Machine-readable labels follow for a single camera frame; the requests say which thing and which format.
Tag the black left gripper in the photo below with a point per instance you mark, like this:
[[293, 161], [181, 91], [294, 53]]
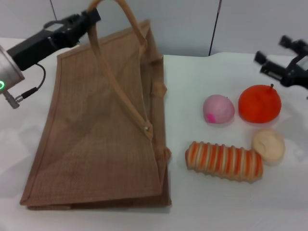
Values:
[[38, 48]]

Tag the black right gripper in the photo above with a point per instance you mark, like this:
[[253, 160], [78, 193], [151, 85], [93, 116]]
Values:
[[297, 72]]

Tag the beige egg yolk pastry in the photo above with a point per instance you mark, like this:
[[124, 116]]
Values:
[[269, 145]]

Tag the brown jute handbag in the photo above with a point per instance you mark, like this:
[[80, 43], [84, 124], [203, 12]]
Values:
[[96, 134]]

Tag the orange striped bread loaf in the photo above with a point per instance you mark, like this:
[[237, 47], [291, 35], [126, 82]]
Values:
[[223, 162]]

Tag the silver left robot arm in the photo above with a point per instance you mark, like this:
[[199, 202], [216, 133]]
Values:
[[8, 72]]

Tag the orange persimmon toy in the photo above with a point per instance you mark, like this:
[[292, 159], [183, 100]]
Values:
[[258, 104]]

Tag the pink peach toy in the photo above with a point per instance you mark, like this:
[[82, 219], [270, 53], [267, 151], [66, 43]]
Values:
[[217, 108]]

